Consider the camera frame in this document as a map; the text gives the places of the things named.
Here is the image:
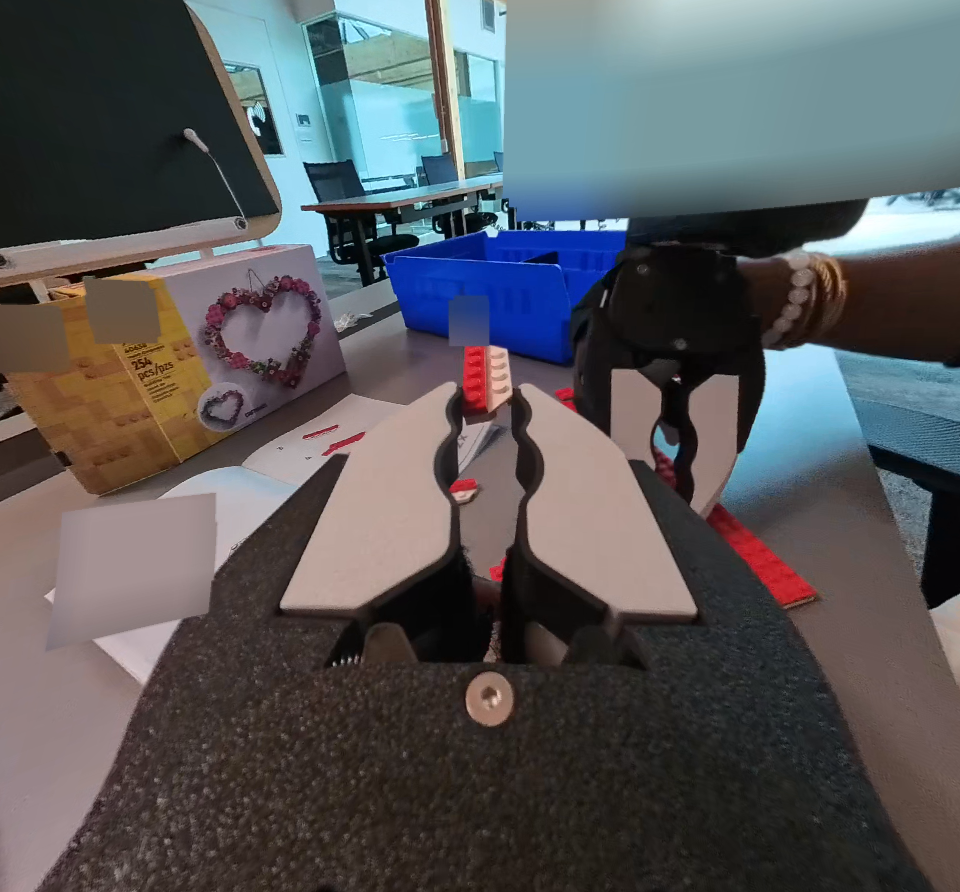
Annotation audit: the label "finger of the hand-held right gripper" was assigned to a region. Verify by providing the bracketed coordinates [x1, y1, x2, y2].
[660, 373, 741, 519]
[610, 367, 700, 464]

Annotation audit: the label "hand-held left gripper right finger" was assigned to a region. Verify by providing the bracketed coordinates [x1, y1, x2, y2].
[501, 382, 700, 665]

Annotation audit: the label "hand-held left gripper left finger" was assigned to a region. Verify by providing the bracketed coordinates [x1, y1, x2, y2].
[279, 382, 470, 664]

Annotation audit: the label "red brick baseplate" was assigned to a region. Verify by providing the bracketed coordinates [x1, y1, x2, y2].
[651, 448, 819, 608]

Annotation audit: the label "red and white brick assembly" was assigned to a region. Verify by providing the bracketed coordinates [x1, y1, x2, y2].
[460, 346, 519, 425]

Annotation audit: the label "person's right forearm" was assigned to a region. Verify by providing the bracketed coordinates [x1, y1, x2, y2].
[738, 241, 960, 368]

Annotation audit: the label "grey desk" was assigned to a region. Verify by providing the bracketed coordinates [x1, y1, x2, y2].
[0, 278, 960, 892]

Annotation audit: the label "white instruction booklet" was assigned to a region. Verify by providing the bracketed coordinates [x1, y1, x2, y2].
[45, 392, 513, 684]

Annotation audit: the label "blue plastic bin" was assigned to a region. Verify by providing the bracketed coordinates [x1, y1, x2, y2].
[382, 229, 628, 366]

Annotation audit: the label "toy box with heart wreath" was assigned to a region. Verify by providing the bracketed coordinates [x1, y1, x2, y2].
[0, 243, 348, 497]

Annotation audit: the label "black office chair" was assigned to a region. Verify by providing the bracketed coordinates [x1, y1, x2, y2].
[303, 160, 420, 267]
[419, 152, 498, 238]

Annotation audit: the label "wooden top office table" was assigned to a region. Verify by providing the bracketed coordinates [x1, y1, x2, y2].
[300, 175, 505, 287]

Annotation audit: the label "beaded and gold bracelets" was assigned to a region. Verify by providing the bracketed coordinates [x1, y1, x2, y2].
[760, 250, 850, 350]

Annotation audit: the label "wooden post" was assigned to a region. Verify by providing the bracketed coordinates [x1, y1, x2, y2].
[414, 0, 467, 182]

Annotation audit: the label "white cable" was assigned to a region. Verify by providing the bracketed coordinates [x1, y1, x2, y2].
[183, 128, 249, 230]

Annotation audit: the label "black screen with wooden frame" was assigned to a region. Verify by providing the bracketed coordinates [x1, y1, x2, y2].
[0, 0, 283, 287]

